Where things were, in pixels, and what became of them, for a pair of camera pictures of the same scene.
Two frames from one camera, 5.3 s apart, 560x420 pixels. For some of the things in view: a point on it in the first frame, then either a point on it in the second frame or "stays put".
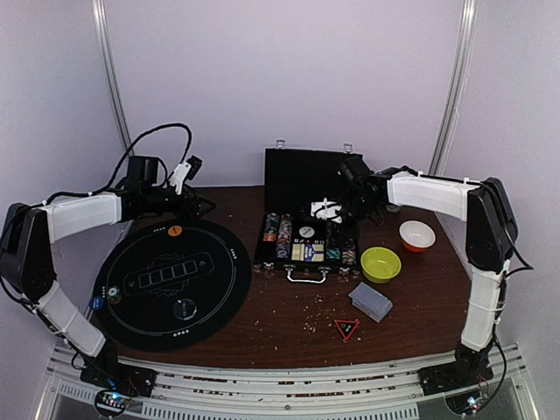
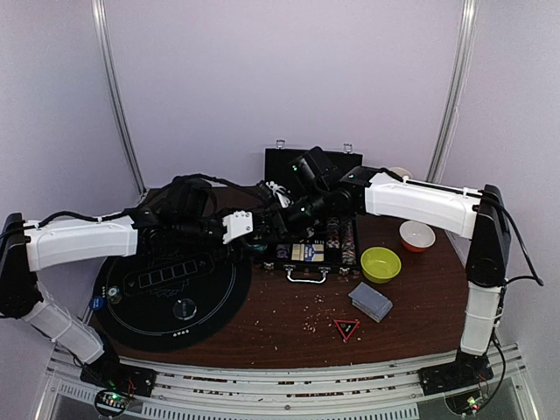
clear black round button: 185,309 stays put
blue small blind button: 96,303 stays put
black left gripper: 190,213 -> 254,223
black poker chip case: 290,237 stays put
